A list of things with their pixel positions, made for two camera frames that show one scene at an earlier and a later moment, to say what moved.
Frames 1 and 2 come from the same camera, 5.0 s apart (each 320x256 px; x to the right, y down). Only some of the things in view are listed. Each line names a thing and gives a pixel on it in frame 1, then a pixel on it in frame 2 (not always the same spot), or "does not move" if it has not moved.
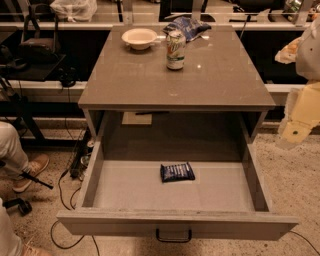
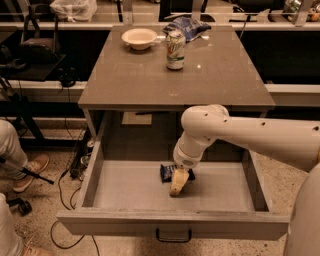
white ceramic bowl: [140, 39] does not move
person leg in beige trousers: [12, 156] does not move
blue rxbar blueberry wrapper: [176, 173] does not move
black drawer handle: [188, 239] does not move
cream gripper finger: [288, 54] -> [179, 179]
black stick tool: [27, 176] -> [29, 172]
